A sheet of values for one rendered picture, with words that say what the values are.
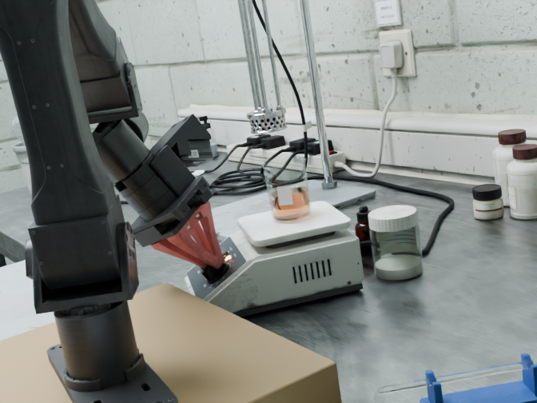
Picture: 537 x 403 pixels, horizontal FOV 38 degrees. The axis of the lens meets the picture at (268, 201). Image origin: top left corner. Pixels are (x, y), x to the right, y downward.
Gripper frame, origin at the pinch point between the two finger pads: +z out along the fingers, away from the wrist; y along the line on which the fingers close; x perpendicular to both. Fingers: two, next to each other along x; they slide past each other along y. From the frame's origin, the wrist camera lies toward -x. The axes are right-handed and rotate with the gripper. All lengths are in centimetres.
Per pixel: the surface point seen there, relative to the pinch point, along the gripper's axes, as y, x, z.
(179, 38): 86, -104, -13
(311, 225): -8.9, -7.5, 3.7
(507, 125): -12, -52, 22
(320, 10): 25, -81, -4
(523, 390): -35.5, 11.2, 14.3
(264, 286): -4.9, 0.6, 4.8
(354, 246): -11.9, -7.8, 8.4
